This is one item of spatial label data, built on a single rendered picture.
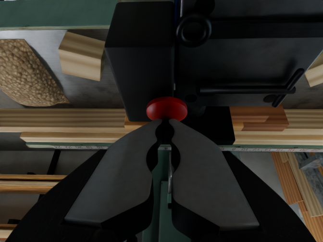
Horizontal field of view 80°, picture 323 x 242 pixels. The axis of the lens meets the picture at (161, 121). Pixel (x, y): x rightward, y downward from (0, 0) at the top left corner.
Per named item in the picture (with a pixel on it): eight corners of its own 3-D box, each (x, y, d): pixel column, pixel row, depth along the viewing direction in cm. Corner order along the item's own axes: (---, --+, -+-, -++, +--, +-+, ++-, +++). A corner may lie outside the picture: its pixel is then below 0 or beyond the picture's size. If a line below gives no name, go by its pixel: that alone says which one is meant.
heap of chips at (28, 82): (24, 38, 23) (14, 54, 21) (70, 102, 34) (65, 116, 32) (-45, 39, 23) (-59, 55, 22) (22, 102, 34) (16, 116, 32)
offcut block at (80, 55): (106, 41, 23) (101, 59, 21) (104, 64, 26) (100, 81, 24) (66, 30, 22) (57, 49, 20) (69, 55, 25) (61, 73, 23)
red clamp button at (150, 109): (188, 92, 13) (189, 104, 13) (185, 116, 16) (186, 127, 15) (144, 92, 13) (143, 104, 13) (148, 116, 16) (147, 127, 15)
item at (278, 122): (280, 100, 31) (289, 124, 29) (274, 108, 33) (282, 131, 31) (153, 100, 32) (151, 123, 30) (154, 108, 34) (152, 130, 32)
